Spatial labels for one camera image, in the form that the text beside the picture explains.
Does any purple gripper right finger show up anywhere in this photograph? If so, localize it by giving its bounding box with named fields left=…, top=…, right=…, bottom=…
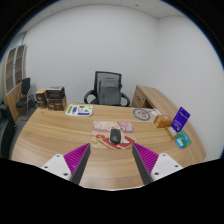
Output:
left=132, top=143, right=182, bottom=184

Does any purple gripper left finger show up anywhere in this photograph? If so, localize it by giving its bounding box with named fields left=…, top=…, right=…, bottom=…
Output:
left=42, top=143, right=90, bottom=184

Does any black computer mouse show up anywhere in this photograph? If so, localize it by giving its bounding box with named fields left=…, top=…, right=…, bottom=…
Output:
left=110, top=128, right=121, bottom=144

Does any pink illustrated mouse pad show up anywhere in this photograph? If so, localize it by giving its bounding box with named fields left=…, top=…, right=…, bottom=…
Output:
left=91, top=121, right=136, bottom=150

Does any green blue small box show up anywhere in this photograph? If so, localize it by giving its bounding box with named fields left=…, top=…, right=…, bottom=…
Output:
left=176, top=131, right=192, bottom=148

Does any tan small box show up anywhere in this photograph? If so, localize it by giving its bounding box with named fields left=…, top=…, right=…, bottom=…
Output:
left=165, top=127, right=178, bottom=139

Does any orange cardboard box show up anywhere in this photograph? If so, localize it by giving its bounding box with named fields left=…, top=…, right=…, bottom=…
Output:
left=154, top=115, right=173, bottom=128

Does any purple standing card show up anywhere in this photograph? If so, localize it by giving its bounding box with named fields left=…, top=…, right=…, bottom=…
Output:
left=171, top=107, right=190, bottom=132

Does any white green printed sheet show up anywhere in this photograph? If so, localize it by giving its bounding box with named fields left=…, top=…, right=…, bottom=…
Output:
left=66, top=104, right=93, bottom=116

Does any dark brown cardboard box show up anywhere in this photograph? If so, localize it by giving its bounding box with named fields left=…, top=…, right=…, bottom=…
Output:
left=46, top=86, right=67, bottom=111

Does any wooden side desk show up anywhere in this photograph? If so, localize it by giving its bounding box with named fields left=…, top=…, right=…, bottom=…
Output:
left=131, top=85, right=178, bottom=116

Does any black leather armchair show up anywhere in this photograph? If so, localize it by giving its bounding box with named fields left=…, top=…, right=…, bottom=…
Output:
left=0, top=104, right=16, bottom=159

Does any small brown box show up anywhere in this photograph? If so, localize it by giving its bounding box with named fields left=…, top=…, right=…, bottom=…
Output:
left=35, top=88, right=47, bottom=108

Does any black visitor chair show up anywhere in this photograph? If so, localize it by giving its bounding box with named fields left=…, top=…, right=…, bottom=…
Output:
left=16, top=77, right=36, bottom=120

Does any black mesh office chair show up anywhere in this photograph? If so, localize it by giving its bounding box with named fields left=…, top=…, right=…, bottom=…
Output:
left=84, top=71, right=130, bottom=107

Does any wooden bookcase cabinet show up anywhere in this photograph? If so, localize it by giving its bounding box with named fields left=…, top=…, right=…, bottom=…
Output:
left=2, top=45, right=27, bottom=121

